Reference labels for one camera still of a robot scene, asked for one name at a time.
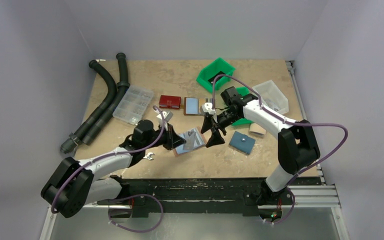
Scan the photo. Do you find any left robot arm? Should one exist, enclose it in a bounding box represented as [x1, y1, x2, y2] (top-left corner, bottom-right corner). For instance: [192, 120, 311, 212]
[40, 119, 186, 218]

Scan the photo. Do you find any blue leather card holder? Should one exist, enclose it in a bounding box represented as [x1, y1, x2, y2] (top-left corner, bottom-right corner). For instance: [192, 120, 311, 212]
[229, 131, 256, 155]

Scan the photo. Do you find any red leather card holder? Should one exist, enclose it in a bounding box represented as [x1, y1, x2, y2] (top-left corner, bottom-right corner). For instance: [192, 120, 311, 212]
[158, 95, 182, 110]

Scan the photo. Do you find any black corrugated hose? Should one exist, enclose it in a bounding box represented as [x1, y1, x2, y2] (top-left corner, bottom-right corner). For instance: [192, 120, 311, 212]
[81, 52, 131, 146]
[59, 59, 118, 155]

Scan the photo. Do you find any silver wrench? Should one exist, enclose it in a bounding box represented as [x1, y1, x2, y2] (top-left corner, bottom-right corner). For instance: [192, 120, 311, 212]
[143, 152, 155, 161]

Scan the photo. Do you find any clear plastic organizer box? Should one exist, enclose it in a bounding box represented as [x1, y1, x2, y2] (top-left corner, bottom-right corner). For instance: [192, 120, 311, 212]
[112, 85, 154, 125]

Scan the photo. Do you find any large green plastic bin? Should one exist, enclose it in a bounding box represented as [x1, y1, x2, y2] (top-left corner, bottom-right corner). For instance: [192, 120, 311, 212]
[196, 57, 236, 93]

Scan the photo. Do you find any black VIP card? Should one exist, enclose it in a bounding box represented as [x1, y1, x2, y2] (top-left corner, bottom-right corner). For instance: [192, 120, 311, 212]
[208, 70, 227, 84]

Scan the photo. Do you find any small green plastic bin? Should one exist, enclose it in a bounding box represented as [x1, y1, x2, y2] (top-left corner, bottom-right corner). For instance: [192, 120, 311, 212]
[232, 87, 253, 126]

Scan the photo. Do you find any pink leather card holder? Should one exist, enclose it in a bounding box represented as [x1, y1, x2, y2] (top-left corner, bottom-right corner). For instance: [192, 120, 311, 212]
[173, 127, 207, 157]

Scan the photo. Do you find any cream leather card holder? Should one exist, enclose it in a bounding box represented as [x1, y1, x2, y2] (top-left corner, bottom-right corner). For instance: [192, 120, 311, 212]
[248, 122, 266, 138]

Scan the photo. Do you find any clear white plastic bin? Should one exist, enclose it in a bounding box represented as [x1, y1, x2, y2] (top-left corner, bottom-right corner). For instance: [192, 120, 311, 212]
[252, 80, 289, 115]

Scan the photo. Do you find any right black corrugated hose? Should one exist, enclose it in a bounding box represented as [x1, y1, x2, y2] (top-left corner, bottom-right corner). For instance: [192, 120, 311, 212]
[81, 52, 131, 146]

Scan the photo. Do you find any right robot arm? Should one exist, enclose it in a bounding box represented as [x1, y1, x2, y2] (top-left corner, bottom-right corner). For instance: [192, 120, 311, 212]
[201, 87, 321, 193]

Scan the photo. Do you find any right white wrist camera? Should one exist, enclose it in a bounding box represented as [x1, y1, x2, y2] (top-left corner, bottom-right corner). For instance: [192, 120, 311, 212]
[200, 102, 216, 116]

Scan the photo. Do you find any aluminium frame rail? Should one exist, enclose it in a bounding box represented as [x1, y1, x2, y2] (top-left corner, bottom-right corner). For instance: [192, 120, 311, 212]
[281, 185, 351, 240]

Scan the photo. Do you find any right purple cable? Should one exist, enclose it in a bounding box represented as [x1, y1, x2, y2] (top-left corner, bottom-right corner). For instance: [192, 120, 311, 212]
[211, 74, 349, 226]

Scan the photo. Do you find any left black corrugated hose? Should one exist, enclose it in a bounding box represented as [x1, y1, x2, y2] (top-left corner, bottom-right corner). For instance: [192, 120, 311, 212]
[59, 59, 118, 155]

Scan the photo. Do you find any purple cable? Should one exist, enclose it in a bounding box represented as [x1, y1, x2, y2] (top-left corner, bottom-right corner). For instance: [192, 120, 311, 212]
[50, 105, 166, 234]
[211, 74, 349, 226]

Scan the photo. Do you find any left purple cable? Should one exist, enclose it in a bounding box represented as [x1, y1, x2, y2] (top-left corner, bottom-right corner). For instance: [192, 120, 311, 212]
[50, 105, 166, 234]

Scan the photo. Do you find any brown open card holder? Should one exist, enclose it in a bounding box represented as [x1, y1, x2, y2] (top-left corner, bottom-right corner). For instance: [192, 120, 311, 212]
[183, 97, 213, 116]

